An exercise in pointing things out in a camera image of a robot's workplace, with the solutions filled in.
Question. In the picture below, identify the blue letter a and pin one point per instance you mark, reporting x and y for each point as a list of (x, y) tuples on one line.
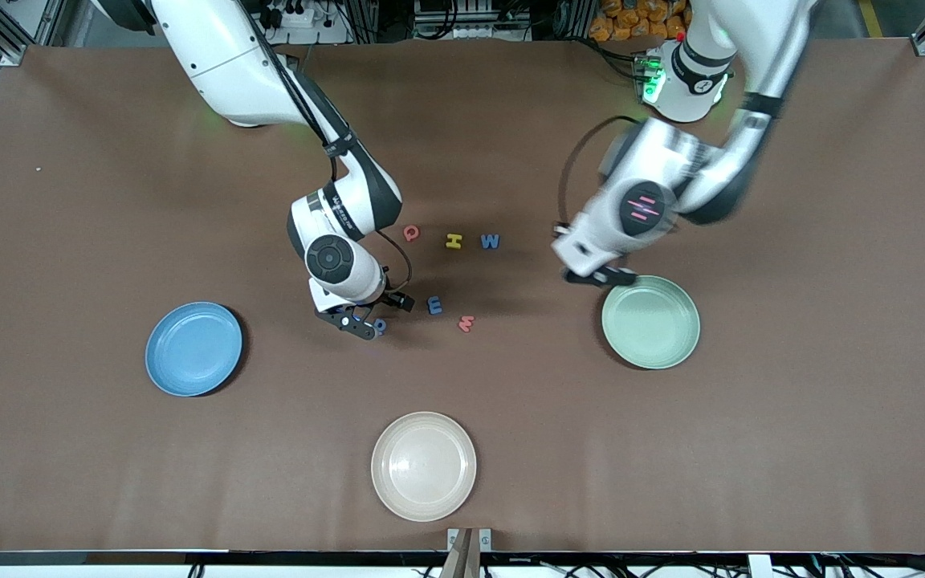
[(383, 327)]

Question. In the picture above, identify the blue letter e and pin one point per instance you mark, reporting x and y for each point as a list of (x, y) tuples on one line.
[(433, 305)]

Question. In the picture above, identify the blue letter W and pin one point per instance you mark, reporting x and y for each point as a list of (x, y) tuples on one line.
[(491, 242)]

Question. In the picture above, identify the red letter m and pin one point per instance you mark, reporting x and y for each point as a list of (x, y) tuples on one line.
[(466, 324)]

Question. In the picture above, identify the red letter Q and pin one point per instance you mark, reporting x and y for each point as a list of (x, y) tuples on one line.
[(409, 235)]

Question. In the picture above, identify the yellow letter H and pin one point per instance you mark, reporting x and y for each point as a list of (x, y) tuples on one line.
[(453, 241)]

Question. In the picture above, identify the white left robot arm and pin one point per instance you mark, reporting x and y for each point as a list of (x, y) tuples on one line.
[(751, 56)]

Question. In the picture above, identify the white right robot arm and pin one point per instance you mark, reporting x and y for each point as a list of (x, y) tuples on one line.
[(230, 64)]

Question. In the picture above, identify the green plate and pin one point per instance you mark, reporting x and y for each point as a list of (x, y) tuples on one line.
[(655, 325)]

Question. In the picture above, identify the blue plate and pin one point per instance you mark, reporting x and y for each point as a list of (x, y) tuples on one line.
[(193, 349)]

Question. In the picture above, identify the beige plate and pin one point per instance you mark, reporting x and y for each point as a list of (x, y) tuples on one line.
[(424, 466)]

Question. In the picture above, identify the orange bag pile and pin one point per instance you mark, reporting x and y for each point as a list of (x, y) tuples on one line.
[(631, 20)]

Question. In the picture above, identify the black equipment rack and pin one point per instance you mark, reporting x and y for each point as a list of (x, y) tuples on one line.
[(470, 16)]

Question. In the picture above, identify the white power strip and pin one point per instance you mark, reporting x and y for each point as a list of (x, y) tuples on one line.
[(294, 16)]

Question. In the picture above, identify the metal table edge bracket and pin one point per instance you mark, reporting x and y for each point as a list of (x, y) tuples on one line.
[(469, 554)]

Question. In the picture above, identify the black white table edge rail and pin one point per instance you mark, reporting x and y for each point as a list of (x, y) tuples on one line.
[(189, 558)]

